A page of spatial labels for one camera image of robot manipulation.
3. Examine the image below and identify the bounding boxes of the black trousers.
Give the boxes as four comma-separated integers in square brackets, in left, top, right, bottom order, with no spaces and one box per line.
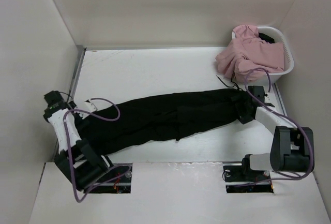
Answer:
[79,88,244,155]

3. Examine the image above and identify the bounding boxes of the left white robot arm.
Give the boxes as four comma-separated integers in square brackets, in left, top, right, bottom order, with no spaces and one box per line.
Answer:
[43,91,116,191]

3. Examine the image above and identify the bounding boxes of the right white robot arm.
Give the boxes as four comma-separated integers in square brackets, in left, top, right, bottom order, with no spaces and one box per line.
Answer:
[236,86,314,181]

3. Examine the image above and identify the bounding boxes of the pink garment in basket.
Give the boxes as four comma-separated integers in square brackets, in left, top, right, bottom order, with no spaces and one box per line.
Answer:
[215,25,284,83]

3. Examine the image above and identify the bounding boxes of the black garment in basket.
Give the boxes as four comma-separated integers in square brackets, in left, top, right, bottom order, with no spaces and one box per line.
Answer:
[259,33,275,43]

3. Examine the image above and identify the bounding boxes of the white laundry basket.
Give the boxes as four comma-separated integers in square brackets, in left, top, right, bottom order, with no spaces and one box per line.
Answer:
[231,26,294,85]

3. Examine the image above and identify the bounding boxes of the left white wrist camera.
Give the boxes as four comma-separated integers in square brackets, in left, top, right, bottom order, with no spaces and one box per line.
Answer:
[83,100,98,112]

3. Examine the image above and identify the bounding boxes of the aluminium table edge rail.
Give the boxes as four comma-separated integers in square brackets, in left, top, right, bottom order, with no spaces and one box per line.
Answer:
[53,44,86,162]

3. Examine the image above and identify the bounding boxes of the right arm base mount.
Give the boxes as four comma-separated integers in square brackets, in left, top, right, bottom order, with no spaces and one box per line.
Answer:
[222,163,274,193]

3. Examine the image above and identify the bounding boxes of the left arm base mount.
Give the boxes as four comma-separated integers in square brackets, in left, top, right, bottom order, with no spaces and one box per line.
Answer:
[89,163,133,194]

